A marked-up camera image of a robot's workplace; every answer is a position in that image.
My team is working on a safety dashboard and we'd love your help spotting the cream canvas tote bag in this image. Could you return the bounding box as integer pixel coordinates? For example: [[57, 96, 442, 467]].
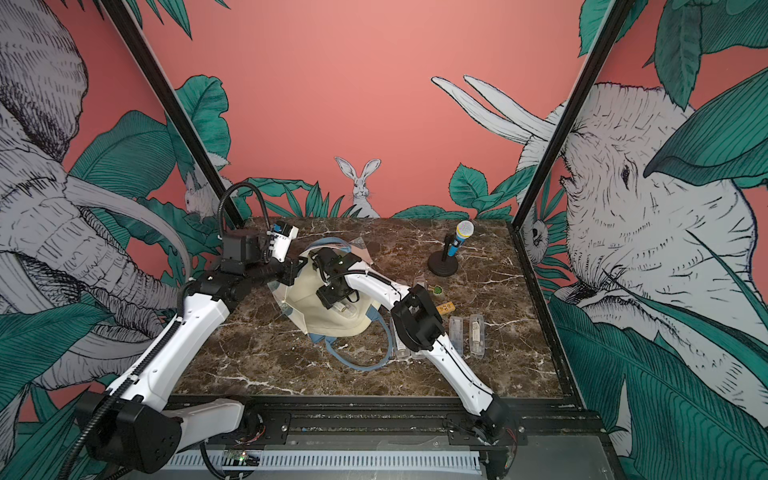
[[268, 264, 394, 372]]

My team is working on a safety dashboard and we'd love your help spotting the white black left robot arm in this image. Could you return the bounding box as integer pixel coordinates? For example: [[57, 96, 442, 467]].
[[58, 221, 298, 479]]

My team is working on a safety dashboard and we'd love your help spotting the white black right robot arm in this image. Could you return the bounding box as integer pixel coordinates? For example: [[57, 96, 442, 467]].
[[309, 247, 518, 445]]

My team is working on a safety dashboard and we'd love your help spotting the small wooden block toy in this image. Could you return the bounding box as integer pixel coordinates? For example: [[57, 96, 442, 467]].
[[437, 302, 456, 316]]

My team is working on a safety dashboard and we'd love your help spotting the blue toy microphone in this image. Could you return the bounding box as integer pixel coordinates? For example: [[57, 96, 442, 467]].
[[447, 220, 474, 257]]

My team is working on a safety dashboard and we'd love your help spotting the white ventilation grille strip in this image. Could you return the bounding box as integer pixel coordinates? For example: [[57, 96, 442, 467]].
[[164, 450, 483, 475]]

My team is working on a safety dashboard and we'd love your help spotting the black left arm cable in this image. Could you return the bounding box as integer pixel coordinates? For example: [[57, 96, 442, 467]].
[[217, 181, 272, 235]]

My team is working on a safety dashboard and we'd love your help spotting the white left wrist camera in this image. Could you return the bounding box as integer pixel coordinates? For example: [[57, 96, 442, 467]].
[[268, 221, 299, 263]]

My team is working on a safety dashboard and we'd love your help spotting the black left frame post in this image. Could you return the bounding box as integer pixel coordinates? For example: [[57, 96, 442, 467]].
[[94, 1, 231, 217]]

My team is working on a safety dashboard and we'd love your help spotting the black frame post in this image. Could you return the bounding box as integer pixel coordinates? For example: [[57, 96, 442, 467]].
[[94, 1, 231, 217], [511, 0, 637, 229]]

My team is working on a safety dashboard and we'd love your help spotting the black right frame post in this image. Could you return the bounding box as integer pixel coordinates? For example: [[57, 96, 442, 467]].
[[511, 0, 637, 229]]

